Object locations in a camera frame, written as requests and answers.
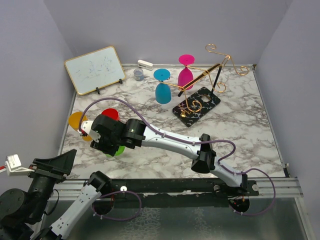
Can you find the black marble rack base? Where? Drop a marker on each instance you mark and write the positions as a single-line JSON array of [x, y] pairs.
[[196, 106]]

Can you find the small clear plastic jar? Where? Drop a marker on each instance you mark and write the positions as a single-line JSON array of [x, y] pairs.
[[138, 74]]

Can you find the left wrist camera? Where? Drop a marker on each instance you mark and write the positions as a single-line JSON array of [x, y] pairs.
[[14, 166]]

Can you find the blue wine glass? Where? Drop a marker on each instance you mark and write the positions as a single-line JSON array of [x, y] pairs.
[[162, 91]]

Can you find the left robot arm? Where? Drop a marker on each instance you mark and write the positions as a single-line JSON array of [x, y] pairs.
[[20, 209]]

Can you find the yellow wine glass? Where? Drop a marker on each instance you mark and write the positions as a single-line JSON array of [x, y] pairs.
[[73, 122]]

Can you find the pink wine glass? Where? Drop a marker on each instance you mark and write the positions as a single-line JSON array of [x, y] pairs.
[[185, 76]]

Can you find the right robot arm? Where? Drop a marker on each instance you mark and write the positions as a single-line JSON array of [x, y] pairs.
[[137, 133]]

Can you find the gold wire glass rack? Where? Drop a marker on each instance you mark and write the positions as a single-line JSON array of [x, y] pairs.
[[212, 73]]

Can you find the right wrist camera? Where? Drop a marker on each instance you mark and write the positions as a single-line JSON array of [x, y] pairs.
[[87, 133]]

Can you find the small whiteboard with stand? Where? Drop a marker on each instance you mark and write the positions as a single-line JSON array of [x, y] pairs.
[[95, 70]]

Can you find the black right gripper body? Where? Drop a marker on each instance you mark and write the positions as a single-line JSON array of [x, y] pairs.
[[109, 146]]

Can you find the green wine glass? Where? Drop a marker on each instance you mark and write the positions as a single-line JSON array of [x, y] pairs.
[[119, 151]]

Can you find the red wine glass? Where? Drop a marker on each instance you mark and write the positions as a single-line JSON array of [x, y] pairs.
[[112, 113]]

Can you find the white eraser block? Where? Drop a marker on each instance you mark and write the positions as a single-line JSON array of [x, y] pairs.
[[145, 65]]

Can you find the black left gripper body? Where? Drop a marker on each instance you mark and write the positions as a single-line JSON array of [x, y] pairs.
[[48, 173]]

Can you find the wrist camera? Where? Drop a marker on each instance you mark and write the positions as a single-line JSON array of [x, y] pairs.
[[87, 133], [14, 166]]

